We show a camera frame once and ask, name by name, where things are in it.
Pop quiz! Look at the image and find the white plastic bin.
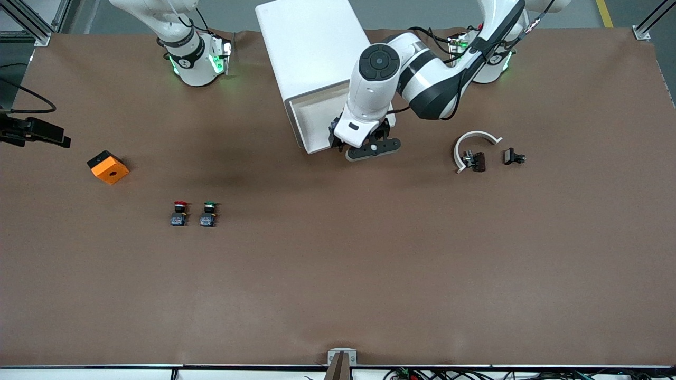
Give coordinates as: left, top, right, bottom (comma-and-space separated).
288, 79, 397, 155

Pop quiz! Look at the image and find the grey metal edge bracket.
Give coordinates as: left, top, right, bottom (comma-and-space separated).
327, 348, 358, 380

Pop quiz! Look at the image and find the aluminium frame profile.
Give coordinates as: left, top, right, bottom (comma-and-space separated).
634, 0, 676, 41
0, 0, 72, 48

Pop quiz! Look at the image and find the brown table mat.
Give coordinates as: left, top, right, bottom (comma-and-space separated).
0, 29, 676, 367

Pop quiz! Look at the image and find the green push button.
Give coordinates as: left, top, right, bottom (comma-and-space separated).
200, 201, 220, 228

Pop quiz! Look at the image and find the white table edge rail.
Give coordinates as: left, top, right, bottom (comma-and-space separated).
0, 364, 676, 380

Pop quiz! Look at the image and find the orange box with hole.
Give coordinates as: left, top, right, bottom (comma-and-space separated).
87, 150, 130, 185

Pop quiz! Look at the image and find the white drawer cabinet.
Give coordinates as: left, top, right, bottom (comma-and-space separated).
256, 0, 371, 146

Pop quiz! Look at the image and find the black arm base cable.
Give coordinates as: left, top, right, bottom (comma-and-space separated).
408, 25, 465, 56

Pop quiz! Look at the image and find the tangled cable bundle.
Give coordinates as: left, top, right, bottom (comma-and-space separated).
386, 368, 676, 380

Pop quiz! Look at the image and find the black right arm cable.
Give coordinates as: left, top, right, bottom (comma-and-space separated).
0, 63, 57, 115

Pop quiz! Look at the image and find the white curved bracket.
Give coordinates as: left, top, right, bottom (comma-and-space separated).
453, 130, 503, 174

